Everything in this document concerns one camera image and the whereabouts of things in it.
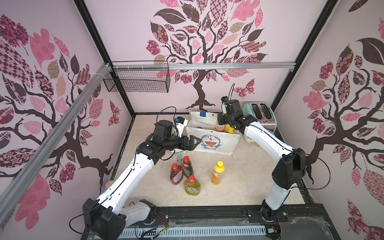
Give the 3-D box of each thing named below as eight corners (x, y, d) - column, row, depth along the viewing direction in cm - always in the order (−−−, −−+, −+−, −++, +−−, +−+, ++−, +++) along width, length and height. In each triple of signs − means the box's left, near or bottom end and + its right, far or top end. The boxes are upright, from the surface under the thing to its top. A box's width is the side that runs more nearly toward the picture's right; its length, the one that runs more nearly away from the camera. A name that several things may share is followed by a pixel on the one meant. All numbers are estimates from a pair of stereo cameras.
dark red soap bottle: (172, 185, 86) (167, 171, 70) (178, 175, 90) (175, 159, 74) (178, 188, 85) (174, 174, 69) (184, 177, 89) (181, 162, 73)
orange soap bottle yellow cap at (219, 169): (215, 187, 85) (220, 171, 67) (210, 182, 87) (214, 165, 69) (220, 183, 86) (226, 165, 68) (215, 177, 88) (220, 159, 70)
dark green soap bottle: (183, 175, 89) (180, 160, 75) (186, 169, 91) (185, 154, 77) (190, 179, 87) (189, 165, 73) (194, 173, 90) (193, 159, 75)
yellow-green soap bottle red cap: (191, 200, 80) (190, 189, 66) (186, 192, 83) (183, 180, 68) (199, 193, 83) (199, 181, 68) (193, 186, 85) (193, 173, 71)
